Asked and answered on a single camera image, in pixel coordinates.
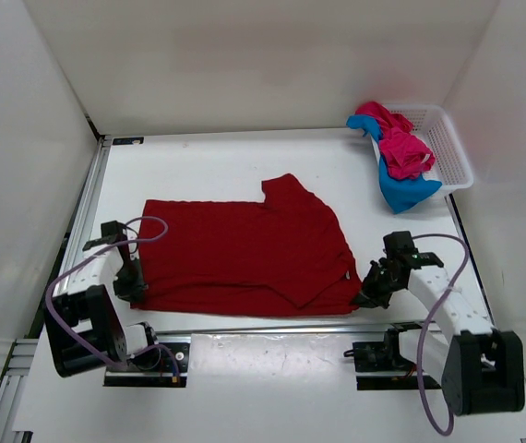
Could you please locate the dark red t-shirt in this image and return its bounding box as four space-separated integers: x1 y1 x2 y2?
131 174 362 317

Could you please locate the pink t-shirt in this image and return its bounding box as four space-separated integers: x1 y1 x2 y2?
354 102 436 180

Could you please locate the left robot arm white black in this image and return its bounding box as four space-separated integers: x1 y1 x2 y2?
43 221 161 377

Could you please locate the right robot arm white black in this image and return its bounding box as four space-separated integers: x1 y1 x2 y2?
343 231 525 416

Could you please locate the blue t-shirt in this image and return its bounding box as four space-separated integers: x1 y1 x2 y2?
346 114 443 214

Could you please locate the white plastic basket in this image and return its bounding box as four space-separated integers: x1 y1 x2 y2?
385 104 473 199

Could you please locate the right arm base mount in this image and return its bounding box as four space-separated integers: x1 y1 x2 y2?
343 323 420 391

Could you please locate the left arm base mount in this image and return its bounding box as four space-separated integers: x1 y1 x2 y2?
103 335 191 389

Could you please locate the aluminium frame rail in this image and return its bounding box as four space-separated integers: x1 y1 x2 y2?
0 135 113 442

